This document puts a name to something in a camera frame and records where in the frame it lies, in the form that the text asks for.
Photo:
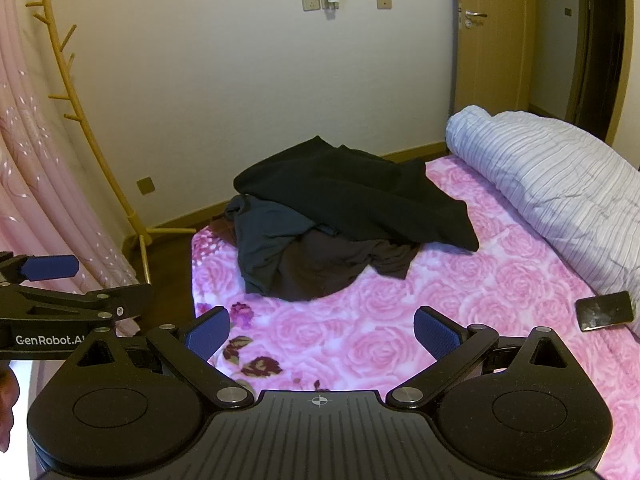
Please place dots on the low wall socket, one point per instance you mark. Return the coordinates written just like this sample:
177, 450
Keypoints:
146, 186

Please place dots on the striped white duvet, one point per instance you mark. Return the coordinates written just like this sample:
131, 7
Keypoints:
573, 190

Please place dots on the black zip jacket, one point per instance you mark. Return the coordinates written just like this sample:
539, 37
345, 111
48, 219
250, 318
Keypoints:
360, 195

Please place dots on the person's left hand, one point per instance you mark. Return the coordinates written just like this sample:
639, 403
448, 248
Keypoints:
9, 394

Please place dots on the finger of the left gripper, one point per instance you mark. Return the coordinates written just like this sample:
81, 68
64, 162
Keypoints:
16, 269

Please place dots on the yellow coat rack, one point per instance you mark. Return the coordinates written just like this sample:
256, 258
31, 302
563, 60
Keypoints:
44, 12

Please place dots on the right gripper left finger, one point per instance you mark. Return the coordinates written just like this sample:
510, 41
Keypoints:
186, 353

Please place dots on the black smartphone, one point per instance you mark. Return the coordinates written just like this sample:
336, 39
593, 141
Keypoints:
604, 311

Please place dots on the beige wall switch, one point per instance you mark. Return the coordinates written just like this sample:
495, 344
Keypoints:
384, 4

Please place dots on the wooden door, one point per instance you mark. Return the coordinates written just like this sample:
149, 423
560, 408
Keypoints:
495, 46

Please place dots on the wall socket plate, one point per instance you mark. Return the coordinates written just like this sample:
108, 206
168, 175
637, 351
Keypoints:
311, 5

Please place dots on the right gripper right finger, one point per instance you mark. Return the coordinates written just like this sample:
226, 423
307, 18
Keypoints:
457, 350

